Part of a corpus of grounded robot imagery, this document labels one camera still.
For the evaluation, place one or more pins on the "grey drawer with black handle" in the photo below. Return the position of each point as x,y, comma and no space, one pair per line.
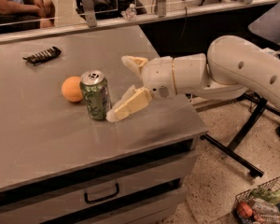
140,195

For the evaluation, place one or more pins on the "orange fruit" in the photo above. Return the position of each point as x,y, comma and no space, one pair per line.
71,90

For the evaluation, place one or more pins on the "seated person in blue shirt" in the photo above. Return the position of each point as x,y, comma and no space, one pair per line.
19,15

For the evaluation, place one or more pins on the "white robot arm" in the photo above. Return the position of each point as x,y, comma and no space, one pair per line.
230,67

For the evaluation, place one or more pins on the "wire basket with groceries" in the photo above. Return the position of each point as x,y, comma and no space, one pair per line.
259,205

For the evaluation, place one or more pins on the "green soda can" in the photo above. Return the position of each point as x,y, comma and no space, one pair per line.
94,88

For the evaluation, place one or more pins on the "dark chocolate bar wrapper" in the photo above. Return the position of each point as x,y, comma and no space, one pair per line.
43,56

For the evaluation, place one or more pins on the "black metal floor stand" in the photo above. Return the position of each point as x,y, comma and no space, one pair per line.
261,105

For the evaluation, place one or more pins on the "clear plastic water bottle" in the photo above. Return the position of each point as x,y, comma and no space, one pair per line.
130,13

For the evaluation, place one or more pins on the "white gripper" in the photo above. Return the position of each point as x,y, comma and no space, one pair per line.
159,75

